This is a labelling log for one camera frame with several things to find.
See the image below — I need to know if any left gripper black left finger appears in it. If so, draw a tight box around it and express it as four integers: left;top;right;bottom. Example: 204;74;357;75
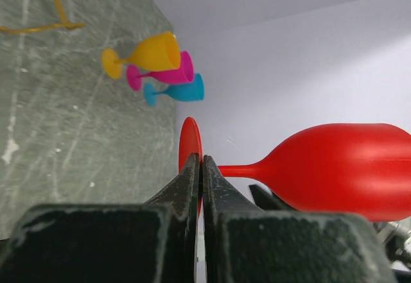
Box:
1;154;200;282

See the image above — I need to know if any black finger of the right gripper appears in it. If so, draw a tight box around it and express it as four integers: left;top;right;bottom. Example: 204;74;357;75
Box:
249;184;292;210

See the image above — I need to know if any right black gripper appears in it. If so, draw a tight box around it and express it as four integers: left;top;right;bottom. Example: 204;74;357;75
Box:
372;220;410;271

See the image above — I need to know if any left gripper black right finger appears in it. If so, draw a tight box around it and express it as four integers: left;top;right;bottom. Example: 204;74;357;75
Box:
202;156;396;282

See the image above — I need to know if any red plastic wine glass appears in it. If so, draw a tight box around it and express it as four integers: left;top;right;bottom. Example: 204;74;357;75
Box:
178;116;411;223

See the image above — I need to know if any blue plastic wine glass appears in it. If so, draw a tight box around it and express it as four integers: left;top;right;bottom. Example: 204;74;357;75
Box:
143;73;205;107

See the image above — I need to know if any magenta plastic wine glass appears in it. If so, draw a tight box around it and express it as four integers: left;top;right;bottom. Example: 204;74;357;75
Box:
127;51;195;91

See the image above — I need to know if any yellow plastic wine glass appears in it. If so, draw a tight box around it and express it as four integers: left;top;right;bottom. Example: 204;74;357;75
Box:
101;31;181;80

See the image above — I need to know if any gold wire wine glass rack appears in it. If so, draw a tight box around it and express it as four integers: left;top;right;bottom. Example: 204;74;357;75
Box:
0;0;232;35

